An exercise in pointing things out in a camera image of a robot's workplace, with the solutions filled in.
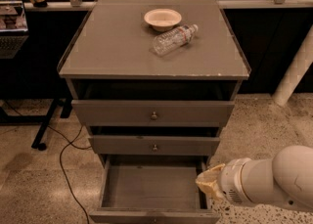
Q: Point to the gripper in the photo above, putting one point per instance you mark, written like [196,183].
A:
[231,180]

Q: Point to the white paper bowl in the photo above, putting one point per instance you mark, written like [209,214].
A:
[162,20]

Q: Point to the black desk frame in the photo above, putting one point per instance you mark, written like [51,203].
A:
[9,116]

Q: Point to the white diagonal pillar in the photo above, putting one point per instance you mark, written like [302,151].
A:
[300,64]

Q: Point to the open laptop computer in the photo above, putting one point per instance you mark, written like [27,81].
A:
[13,27]

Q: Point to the clear plastic water bottle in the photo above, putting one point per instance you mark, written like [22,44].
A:
[173,39]

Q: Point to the grey top drawer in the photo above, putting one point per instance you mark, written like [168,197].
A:
[153,113]

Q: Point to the grey drawer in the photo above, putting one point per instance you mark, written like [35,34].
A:
[153,113]
[153,190]
[154,145]

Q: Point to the grey drawer cabinet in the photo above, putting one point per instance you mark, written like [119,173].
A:
[113,58]

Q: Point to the grey bottom drawer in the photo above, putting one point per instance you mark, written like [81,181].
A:
[153,190]

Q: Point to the grey middle drawer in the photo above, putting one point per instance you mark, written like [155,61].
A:
[154,145]

